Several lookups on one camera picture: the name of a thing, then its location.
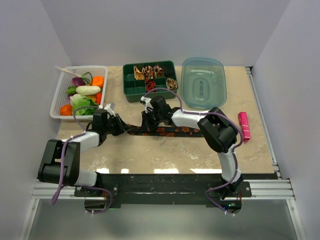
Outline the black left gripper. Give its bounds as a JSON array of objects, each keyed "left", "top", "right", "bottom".
[{"left": 103, "top": 113, "right": 131, "bottom": 137}]

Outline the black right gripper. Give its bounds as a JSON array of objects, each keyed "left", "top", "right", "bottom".
[{"left": 140, "top": 108, "right": 163, "bottom": 132}]

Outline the black orange floral tie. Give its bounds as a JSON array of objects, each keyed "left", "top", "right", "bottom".
[{"left": 127, "top": 124, "right": 203, "bottom": 138}]

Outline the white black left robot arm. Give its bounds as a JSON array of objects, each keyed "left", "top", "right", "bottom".
[{"left": 37, "top": 108, "right": 130, "bottom": 196}]

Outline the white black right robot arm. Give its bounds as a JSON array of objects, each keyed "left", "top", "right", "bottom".
[{"left": 140, "top": 96, "right": 243, "bottom": 197}]

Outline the orange navy striped rolled tie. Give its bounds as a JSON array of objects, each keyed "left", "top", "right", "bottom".
[{"left": 145, "top": 79, "right": 156, "bottom": 93}]

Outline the green divided organizer box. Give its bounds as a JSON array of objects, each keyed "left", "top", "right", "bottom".
[{"left": 122, "top": 60, "right": 179, "bottom": 103}]

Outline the cream brown floral rolled tie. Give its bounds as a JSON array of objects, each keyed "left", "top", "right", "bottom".
[{"left": 165, "top": 78, "right": 178, "bottom": 91}]

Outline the green toy lettuce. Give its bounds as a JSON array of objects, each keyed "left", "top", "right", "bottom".
[{"left": 70, "top": 94, "right": 98, "bottom": 116}]

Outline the beige rolled tie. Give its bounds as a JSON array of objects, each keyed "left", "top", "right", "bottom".
[{"left": 133, "top": 65, "right": 145, "bottom": 81}]

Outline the white toy radish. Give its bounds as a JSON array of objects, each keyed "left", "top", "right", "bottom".
[{"left": 76, "top": 85, "right": 101, "bottom": 96}]

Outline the orange toy fruit upper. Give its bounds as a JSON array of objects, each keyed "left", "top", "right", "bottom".
[{"left": 91, "top": 76, "right": 105, "bottom": 89}]

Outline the orange toy fruit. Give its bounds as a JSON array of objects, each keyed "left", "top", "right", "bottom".
[
  {"left": 91, "top": 76, "right": 105, "bottom": 89},
  {"left": 59, "top": 104, "right": 73, "bottom": 116}
]

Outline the white plastic basket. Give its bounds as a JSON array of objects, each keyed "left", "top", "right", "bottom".
[{"left": 49, "top": 65, "right": 108, "bottom": 121}]

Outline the multicolour patterned rolled tie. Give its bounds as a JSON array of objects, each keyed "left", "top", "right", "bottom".
[{"left": 142, "top": 65, "right": 155, "bottom": 79}]

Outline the orange toy fruit lower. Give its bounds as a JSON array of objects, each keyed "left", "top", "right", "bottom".
[{"left": 59, "top": 104, "right": 73, "bottom": 116}]

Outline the purple toy turnip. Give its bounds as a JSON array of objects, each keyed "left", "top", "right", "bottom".
[{"left": 71, "top": 77, "right": 86, "bottom": 87}]

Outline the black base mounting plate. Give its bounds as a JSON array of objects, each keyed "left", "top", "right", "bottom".
[{"left": 74, "top": 174, "right": 252, "bottom": 209}]

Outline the clear blue plastic tub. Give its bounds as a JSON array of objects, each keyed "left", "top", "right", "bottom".
[{"left": 181, "top": 57, "right": 227, "bottom": 110}]

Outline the pink rectangular box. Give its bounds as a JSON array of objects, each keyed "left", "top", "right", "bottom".
[{"left": 238, "top": 111, "right": 251, "bottom": 143}]

